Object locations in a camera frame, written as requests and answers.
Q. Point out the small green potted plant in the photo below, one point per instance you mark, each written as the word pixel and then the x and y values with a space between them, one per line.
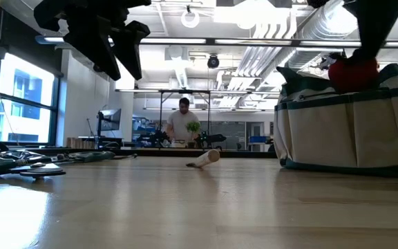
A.
pixel 193 127

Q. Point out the red gardening glove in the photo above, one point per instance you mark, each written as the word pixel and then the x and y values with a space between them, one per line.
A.
pixel 352 76

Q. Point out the wooden crate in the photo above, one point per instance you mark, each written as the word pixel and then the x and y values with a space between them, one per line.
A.
pixel 79 142

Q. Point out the long ceiling light strip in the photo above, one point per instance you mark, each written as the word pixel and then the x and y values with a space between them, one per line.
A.
pixel 171 41

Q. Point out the black overhead gantry frame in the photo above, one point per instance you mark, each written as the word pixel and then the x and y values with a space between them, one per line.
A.
pixel 185 91

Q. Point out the silver ventilation duct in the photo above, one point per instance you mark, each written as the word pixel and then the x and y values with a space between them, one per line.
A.
pixel 323 27

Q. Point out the large window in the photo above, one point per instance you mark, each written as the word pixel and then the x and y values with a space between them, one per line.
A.
pixel 26 90

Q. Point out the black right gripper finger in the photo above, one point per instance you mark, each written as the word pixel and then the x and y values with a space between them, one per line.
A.
pixel 375 27

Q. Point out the beige green gardening bag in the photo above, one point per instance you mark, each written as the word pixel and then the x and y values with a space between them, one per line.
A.
pixel 340 131

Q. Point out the black ceiling camera cluster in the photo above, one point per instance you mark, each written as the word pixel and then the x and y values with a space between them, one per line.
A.
pixel 327 62

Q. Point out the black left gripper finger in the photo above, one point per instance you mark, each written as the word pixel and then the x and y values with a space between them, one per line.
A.
pixel 130 45
pixel 95 48

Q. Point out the person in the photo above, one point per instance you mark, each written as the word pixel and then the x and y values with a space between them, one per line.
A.
pixel 181 124

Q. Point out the black hanging ceiling camera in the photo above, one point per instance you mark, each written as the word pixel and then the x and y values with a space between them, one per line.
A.
pixel 213 62

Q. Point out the black background robot arm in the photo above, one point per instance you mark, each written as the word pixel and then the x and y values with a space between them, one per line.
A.
pixel 209 138
pixel 154 137

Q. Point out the blue storage bin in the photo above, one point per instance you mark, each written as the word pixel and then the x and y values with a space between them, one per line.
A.
pixel 257 139

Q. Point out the monitor on black stand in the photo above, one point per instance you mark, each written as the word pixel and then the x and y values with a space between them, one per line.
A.
pixel 109 119

